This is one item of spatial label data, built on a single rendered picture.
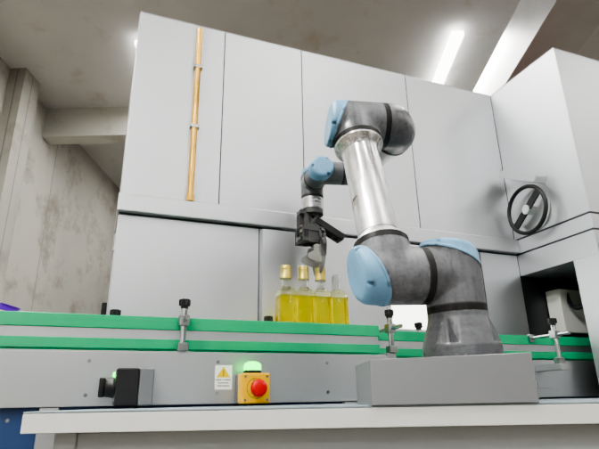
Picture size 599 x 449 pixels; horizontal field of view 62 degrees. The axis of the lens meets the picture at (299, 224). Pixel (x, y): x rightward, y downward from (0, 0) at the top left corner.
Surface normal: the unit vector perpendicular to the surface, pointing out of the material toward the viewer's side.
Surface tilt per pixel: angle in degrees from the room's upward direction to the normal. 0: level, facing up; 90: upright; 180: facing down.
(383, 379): 90
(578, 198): 90
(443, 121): 90
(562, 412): 90
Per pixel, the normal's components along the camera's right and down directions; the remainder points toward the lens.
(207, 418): -0.02, -0.33
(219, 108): 0.36, -0.32
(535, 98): -0.93, -0.11
